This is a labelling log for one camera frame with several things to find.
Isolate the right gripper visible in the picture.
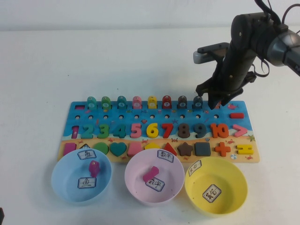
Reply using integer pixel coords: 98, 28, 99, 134
196, 43, 257, 111

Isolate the colourful wooden puzzle board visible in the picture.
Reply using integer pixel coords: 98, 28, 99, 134
57, 100, 261, 164

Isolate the light blue plastic bowl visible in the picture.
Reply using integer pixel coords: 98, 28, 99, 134
51, 149, 113, 204

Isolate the yellow plastic bowl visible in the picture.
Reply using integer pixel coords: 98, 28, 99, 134
184, 157, 248, 216

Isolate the purple fish piece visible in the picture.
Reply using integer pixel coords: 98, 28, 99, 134
88, 160, 101, 178

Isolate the pink plastic bowl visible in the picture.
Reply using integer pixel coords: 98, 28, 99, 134
124, 148, 185, 204

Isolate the orange number ten block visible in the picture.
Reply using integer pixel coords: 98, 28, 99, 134
210, 123, 229, 139

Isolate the slate digit nine block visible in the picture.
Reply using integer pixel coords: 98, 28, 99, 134
194, 123, 207, 139

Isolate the pink greater-than sign block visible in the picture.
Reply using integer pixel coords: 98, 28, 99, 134
232, 124, 248, 138

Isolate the brown fish number eight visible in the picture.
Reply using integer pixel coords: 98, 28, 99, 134
177, 95, 188, 109

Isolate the orange plus sign block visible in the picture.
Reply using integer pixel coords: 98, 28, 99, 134
214, 142, 232, 157

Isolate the brown digit eight block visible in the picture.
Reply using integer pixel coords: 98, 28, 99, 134
177, 123, 191, 139

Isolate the yellow equals sign block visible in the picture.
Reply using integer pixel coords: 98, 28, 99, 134
236, 144, 253, 155

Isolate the slate square block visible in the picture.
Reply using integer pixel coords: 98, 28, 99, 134
194, 142, 211, 157

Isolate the red fish number seven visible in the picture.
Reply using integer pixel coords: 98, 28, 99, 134
162, 95, 173, 109

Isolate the brown star block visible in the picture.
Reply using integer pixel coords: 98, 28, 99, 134
177, 142, 194, 157

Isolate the red digit seven block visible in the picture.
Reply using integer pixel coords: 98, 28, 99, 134
161, 123, 174, 139

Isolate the yellow fish number six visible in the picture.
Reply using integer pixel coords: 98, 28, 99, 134
147, 95, 158, 109

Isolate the red triangle block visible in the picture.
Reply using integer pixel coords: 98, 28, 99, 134
161, 142, 178, 157

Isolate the yellow digit six block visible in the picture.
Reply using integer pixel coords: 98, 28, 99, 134
146, 123, 159, 139

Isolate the pink fish number five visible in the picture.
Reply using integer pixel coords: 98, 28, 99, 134
132, 96, 143, 110

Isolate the pink digit five block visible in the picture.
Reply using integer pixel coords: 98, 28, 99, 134
130, 123, 143, 139

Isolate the magenta rectangle block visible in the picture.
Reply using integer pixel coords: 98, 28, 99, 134
63, 142, 77, 157

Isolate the teal-blue fish number four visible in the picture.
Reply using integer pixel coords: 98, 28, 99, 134
117, 95, 128, 110

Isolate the pink trapezoid block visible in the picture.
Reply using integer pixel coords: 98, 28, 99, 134
127, 142, 143, 157

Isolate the magenta digit one block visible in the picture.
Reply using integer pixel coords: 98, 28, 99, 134
142, 166, 160, 182

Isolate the teal-blue digit four block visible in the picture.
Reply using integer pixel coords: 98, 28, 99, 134
113, 124, 127, 139

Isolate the teal heart block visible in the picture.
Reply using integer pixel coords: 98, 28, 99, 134
110, 142, 128, 157

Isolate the green fish number three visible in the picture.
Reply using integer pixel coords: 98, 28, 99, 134
101, 96, 112, 110

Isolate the teal digit two block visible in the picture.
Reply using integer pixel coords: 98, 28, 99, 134
81, 124, 94, 139

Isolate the green circle block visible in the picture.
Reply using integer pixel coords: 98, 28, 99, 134
93, 142, 110, 155

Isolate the green digit three block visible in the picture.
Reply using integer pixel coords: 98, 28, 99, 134
97, 124, 111, 139

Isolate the teal fish number two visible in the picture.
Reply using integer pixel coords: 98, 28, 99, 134
86, 96, 97, 110

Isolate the black cable loop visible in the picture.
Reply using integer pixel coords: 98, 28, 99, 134
252, 55, 270, 77

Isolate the thick black cable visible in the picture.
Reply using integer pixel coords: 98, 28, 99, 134
254, 0, 282, 24

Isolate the thin dark cable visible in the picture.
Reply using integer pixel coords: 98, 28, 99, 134
282, 3, 300, 25

